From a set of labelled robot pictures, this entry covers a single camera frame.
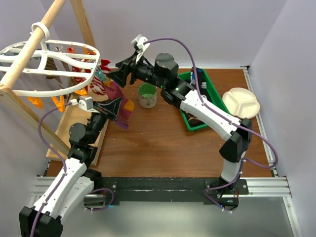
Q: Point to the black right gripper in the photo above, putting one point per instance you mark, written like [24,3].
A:
[120,76]

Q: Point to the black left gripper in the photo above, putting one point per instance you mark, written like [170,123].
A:
[109,108]

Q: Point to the maroon purple sock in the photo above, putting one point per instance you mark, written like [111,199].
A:
[126,107]

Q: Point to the red white striped sock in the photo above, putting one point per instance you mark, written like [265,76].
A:
[98,86]

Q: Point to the black blue logo sock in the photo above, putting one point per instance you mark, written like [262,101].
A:
[198,81]

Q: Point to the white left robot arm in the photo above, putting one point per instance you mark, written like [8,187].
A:
[46,217]

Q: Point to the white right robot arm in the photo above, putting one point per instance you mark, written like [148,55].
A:
[179,93]

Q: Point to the red cat christmas sock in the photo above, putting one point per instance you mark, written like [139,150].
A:
[103,65]

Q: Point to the green ceramic mug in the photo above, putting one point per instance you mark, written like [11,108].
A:
[147,95]

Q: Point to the green plastic tray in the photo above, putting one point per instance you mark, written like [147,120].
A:
[211,94]

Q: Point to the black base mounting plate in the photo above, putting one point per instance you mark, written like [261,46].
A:
[172,189]

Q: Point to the cream divided plate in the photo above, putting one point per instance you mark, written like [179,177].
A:
[241,103]

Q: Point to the wooden drying rack frame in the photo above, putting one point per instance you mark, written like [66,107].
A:
[37,76]

